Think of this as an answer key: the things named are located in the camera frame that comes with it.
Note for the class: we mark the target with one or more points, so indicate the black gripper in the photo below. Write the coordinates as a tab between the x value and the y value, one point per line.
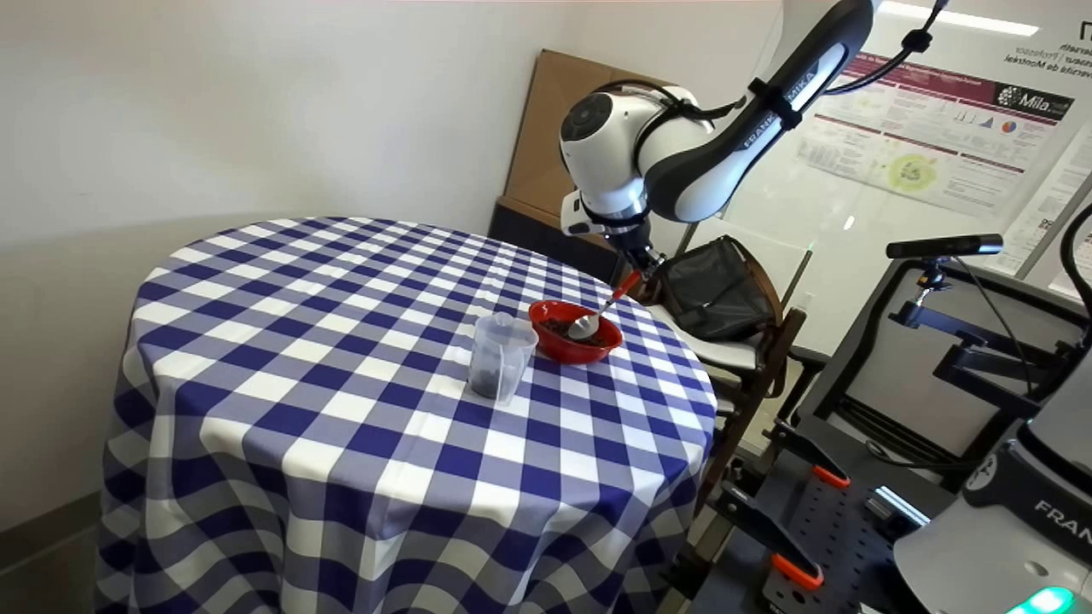
636	242

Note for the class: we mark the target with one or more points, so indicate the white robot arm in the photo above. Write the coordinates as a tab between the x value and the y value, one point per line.
692	147

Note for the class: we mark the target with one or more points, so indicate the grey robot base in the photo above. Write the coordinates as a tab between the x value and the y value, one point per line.
1001	532

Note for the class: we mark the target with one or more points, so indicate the red plastic bowl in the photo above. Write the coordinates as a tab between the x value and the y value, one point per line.
575	344

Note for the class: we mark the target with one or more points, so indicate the black bag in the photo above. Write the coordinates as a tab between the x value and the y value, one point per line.
716	295

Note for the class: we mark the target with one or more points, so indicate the clear glass cup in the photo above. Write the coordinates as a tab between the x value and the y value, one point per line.
499	360

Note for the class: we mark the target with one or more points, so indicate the wooden chair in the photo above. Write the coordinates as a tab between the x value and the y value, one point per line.
763	363

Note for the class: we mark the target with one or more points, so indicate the black clamp with orange tip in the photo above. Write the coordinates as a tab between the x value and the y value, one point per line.
787	557
824	473

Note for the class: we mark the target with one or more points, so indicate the blue white checked tablecloth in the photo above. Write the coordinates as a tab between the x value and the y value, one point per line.
341	430

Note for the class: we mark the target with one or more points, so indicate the black perforated plate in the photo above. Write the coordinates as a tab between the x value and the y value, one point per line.
839	532

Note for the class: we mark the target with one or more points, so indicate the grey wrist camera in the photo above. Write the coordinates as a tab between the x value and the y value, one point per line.
575	214

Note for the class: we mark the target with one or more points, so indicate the black metal stand frame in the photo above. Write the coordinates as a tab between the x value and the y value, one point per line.
910	375

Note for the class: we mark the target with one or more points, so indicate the black camera on stand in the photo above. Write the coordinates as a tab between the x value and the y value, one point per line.
944	248

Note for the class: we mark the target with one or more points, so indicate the wall poster with red header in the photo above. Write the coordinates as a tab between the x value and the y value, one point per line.
955	139

